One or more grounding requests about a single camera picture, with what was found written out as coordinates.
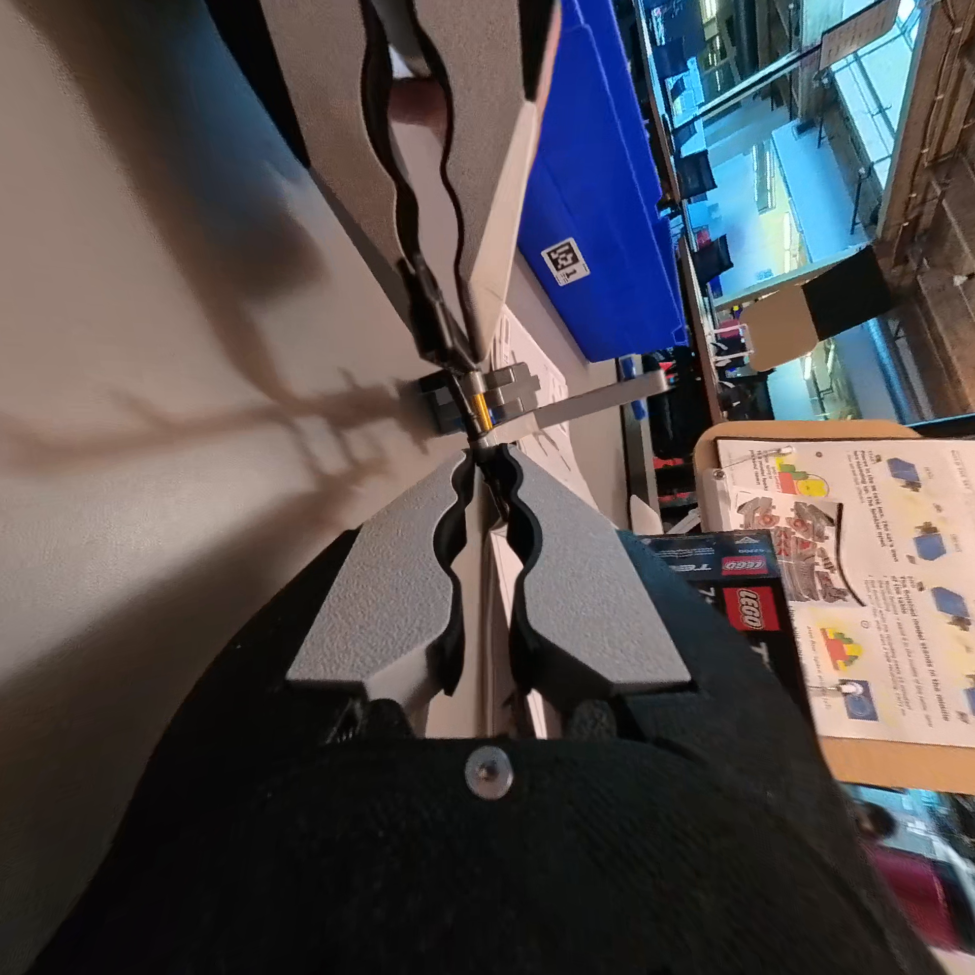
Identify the light grey toy brick beam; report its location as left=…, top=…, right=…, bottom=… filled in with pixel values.
left=487, top=372, right=673, bottom=449

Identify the printed instruction sheet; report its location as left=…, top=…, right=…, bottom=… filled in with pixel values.
left=714, top=436, right=975, bottom=754

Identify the white marker sticker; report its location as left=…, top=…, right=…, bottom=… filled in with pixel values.
left=541, top=238, right=591, bottom=286

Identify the black toy set box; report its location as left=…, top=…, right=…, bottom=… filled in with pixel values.
left=638, top=529, right=812, bottom=736

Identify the tan and black box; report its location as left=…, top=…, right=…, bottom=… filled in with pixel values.
left=737, top=244, right=898, bottom=376

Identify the dark red cylinder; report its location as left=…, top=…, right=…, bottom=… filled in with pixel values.
left=852, top=800, right=975, bottom=958

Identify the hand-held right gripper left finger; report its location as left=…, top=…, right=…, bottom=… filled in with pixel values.
left=284, top=449, right=479, bottom=736

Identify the black chair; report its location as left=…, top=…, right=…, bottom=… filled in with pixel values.
left=689, top=233, right=735, bottom=286
left=673, top=148, right=719, bottom=202

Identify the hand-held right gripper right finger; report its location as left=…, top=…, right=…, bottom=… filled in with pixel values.
left=499, top=445, right=694, bottom=736

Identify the hanging sign board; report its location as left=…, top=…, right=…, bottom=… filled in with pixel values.
left=819, top=0, right=901, bottom=71

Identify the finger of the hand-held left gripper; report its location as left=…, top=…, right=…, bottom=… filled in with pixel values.
left=415, top=0, right=565, bottom=361
left=259, top=0, right=462, bottom=363

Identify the person's left hand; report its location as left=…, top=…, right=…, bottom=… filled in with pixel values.
left=390, top=76, right=452, bottom=134

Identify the dark grey toy motor block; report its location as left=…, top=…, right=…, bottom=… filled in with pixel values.
left=416, top=363, right=545, bottom=439

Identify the sticker sheet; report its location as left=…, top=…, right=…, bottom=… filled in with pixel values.
left=733, top=494, right=868, bottom=609

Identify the beige desk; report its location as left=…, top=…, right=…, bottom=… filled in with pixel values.
left=0, top=0, right=665, bottom=975

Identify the open instruction booklet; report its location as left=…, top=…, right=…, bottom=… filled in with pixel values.
left=478, top=301, right=606, bottom=738

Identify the blue storage bin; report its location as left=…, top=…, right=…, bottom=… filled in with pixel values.
left=516, top=0, right=691, bottom=364

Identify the instruction sheet on board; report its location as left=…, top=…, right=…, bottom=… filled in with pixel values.
left=692, top=419, right=975, bottom=798

